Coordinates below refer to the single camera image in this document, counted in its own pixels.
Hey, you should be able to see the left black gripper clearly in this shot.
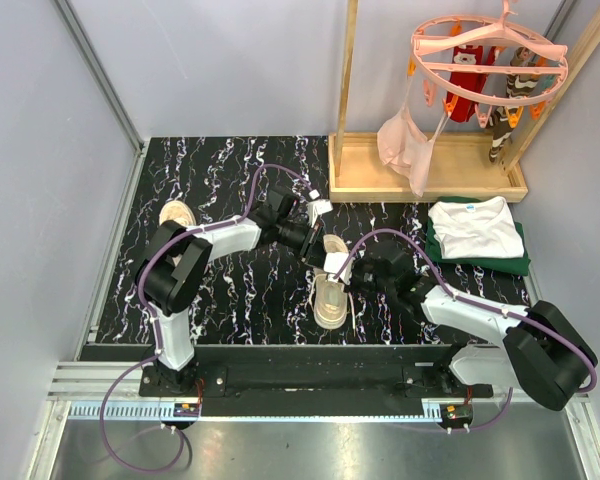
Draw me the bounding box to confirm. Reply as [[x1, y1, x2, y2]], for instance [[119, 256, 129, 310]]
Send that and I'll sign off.
[[276, 219, 328, 271]]

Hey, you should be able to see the beige sneaker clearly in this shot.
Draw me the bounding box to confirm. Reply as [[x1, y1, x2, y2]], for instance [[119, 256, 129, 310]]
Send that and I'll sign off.
[[310, 234, 349, 330], [158, 200, 197, 228]]

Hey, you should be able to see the cream shoelace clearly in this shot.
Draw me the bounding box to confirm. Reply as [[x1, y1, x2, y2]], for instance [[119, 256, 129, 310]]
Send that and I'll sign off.
[[309, 269, 356, 331]]

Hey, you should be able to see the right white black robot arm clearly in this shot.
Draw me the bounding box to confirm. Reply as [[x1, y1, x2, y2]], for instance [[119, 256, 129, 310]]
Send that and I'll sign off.
[[346, 241, 598, 411]]

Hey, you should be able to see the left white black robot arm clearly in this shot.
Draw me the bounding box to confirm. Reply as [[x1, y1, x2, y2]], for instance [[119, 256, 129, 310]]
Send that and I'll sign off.
[[135, 187, 333, 396]]

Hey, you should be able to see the black marble pattern mat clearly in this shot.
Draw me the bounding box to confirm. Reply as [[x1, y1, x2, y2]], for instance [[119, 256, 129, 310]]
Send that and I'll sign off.
[[82, 135, 556, 361]]

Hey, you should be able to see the white t-shirt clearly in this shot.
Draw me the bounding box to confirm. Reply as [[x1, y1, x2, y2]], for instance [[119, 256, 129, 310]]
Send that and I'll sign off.
[[429, 196, 525, 260]]

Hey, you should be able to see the pink bra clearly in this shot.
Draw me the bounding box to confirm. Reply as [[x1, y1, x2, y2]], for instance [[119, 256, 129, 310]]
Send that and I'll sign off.
[[377, 76, 449, 198]]

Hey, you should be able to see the green folded garment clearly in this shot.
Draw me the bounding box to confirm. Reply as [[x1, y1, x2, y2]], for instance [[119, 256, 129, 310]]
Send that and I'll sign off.
[[425, 220, 531, 276]]

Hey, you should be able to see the red sock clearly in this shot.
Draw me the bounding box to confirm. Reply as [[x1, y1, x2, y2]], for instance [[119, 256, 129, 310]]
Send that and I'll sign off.
[[450, 44, 499, 123]]

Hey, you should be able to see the brown striped sock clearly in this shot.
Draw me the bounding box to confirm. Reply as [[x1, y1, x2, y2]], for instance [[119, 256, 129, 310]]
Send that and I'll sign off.
[[487, 47, 540, 164]]

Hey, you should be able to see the pink round clip hanger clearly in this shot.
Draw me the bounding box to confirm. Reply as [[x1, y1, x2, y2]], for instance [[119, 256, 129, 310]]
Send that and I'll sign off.
[[407, 1, 569, 128]]

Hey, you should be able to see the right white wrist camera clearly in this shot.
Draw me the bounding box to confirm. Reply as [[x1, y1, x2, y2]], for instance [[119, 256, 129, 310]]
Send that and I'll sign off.
[[323, 252, 352, 285]]

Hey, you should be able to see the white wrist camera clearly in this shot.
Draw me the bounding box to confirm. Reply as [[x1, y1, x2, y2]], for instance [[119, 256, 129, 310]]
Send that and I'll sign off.
[[323, 252, 352, 285], [307, 189, 333, 226]]

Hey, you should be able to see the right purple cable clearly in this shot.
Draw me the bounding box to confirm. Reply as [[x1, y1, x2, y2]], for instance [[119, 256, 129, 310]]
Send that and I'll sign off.
[[332, 228, 599, 434]]

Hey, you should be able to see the purple cable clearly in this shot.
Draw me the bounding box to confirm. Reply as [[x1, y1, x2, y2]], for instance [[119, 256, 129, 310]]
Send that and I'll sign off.
[[99, 163, 319, 474], [332, 228, 599, 434]]

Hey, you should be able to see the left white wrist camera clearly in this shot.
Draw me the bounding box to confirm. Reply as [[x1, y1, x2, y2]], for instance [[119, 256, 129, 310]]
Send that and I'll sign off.
[[307, 189, 333, 226]]

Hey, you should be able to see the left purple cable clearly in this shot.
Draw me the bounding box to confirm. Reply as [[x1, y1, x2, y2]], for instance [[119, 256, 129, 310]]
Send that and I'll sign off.
[[99, 163, 319, 474]]

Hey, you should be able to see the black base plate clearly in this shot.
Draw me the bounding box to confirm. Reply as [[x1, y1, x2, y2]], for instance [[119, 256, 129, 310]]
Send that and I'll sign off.
[[139, 345, 494, 421]]

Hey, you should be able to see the wooden drying rack frame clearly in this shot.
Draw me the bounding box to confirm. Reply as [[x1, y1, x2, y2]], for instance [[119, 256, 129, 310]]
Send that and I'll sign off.
[[328, 1, 600, 203]]

